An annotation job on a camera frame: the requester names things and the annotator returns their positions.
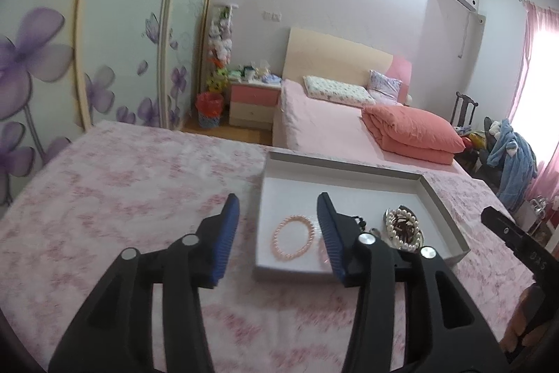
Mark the white cup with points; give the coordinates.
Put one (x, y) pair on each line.
(249, 72)

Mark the hanging plush toys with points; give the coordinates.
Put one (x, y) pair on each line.
(220, 41)

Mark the red wastebasket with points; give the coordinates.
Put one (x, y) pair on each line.
(209, 111)

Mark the pink curtain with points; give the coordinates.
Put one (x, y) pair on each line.
(539, 71)

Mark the bed with pink sheet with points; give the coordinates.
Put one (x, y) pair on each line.
(319, 124)

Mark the blue fleece garment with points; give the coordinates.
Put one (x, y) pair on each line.
(513, 163)

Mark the white wall outlet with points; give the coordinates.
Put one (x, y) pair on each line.
(271, 15)

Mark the folded orange quilt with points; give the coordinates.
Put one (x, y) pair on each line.
(415, 132)

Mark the white floral pillow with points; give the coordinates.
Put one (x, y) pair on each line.
(336, 91)

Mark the grey cardboard box tray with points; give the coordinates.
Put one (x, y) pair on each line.
(288, 198)

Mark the pink and cream nightstand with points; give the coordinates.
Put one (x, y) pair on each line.
(253, 106)

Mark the person's right forearm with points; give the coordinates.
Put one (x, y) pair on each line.
(526, 316)

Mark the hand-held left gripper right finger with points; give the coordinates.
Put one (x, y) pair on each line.
(331, 242)

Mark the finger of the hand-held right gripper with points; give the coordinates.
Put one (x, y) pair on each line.
(511, 231)

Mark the dark wooden chair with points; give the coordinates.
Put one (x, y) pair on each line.
(464, 113)

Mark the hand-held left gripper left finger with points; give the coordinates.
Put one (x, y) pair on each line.
(225, 242)

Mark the beige and pink headboard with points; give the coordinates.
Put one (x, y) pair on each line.
(332, 54)

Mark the purple patterned pillow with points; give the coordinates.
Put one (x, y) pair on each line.
(384, 84)

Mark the wardrobe with purple flowers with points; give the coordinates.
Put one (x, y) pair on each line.
(109, 28)

